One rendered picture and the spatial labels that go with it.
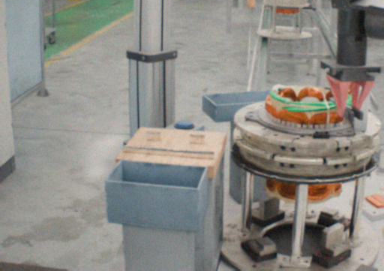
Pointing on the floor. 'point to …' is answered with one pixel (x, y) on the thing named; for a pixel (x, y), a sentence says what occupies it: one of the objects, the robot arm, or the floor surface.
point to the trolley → (52, 14)
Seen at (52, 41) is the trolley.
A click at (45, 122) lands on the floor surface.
